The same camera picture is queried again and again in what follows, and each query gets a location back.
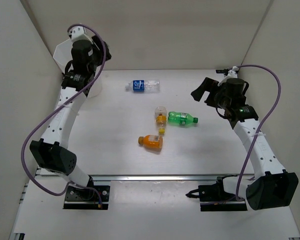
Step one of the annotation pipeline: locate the clear bottle yellow cap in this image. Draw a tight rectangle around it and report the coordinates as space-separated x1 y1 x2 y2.
154 106 167 135

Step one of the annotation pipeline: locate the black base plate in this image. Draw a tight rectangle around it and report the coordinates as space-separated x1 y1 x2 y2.
198 183 248 212
63 181 111 211

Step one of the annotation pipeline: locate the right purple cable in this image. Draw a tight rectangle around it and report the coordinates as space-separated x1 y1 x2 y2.
199 64 282 206

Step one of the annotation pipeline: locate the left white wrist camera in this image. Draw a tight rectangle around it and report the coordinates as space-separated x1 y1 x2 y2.
67 25 93 43

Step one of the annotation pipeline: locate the green plastic bottle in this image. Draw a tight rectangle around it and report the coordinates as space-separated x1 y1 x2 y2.
167 111 199 127

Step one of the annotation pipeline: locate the orange juice bottle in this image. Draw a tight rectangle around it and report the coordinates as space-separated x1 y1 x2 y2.
138 135 163 151

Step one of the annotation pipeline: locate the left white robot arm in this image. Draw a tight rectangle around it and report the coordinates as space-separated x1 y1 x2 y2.
29 35 111 200

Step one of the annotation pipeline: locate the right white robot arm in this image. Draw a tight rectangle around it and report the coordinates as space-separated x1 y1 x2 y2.
186 77 299 212

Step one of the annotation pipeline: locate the aluminium table edge rail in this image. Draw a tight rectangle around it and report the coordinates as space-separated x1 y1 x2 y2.
92 174 227 182

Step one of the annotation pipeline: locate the tall white plastic bin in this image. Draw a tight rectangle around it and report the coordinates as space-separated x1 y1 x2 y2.
53 39 103 98

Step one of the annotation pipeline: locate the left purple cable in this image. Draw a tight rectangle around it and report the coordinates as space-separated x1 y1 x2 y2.
20 23 108 210

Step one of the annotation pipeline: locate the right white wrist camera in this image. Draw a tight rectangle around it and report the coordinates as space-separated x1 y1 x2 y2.
223 66 240 80

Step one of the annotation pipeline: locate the clear bottle blue label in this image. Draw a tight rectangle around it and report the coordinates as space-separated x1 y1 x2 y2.
125 79 160 94

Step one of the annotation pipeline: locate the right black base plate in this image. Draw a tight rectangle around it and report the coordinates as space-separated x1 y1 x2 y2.
198 183 248 212

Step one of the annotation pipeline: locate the purple cable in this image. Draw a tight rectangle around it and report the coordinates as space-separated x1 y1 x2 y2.
199 64 282 206
20 23 108 210

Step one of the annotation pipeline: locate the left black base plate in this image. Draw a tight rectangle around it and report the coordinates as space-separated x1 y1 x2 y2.
63 181 111 211

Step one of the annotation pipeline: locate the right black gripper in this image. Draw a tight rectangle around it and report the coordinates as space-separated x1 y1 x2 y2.
191 78 231 110

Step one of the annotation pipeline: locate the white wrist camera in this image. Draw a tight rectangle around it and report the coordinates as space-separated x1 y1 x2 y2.
67 25 93 43
223 66 240 80

